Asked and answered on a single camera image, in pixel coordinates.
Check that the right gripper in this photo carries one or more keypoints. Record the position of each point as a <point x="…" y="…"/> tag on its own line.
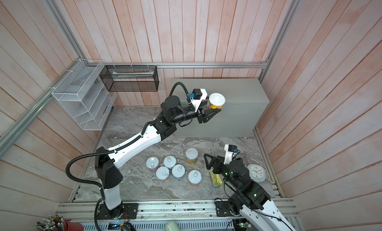
<point x="220" y="162"/>

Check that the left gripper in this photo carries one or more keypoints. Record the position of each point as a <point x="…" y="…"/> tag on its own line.
<point x="200" y="115"/>

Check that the yellow can white lid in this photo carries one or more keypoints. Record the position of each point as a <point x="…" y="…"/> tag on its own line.
<point x="216" y="101"/>

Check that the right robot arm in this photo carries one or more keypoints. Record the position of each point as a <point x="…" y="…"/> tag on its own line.
<point x="249" y="199"/>

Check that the aluminium mounting rail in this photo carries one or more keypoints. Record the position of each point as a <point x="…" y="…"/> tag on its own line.
<point x="148" y="210"/>

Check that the silver can pull tab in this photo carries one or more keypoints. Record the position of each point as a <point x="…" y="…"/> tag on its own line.
<point x="169" y="162"/>

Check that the grey metal cabinet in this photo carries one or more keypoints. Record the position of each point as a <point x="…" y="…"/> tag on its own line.
<point x="245" y="102"/>

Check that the white cup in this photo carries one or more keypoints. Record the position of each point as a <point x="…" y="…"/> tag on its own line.
<point x="172" y="226"/>

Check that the white wire shelf rack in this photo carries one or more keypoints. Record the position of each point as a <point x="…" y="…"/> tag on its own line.
<point x="84" y="96"/>

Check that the yellow rectangular sardine tin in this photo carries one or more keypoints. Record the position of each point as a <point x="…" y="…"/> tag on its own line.
<point x="216" y="179"/>

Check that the blue can pull tab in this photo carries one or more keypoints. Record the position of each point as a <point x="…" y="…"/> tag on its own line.
<point x="178" y="171"/>

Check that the orange can pull tab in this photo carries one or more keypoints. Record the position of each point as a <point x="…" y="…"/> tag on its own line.
<point x="194" y="177"/>

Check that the tall can green label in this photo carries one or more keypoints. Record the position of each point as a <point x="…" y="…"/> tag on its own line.
<point x="192" y="155"/>

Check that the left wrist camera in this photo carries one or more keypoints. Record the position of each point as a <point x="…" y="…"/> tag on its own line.
<point x="196" y="97"/>

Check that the white round clock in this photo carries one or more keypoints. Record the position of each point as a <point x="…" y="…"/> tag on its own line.
<point x="257" y="172"/>

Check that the pink can pull tab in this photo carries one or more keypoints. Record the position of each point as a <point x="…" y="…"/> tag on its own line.
<point x="152" y="163"/>

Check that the black mesh basket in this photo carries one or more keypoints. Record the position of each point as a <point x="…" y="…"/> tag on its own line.
<point x="130" y="78"/>

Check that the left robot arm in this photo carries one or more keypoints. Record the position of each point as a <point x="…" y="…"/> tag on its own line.
<point x="200" y="106"/>

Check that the pink can white lid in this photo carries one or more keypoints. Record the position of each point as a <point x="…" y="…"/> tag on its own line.
<point x="163" y="173"/>

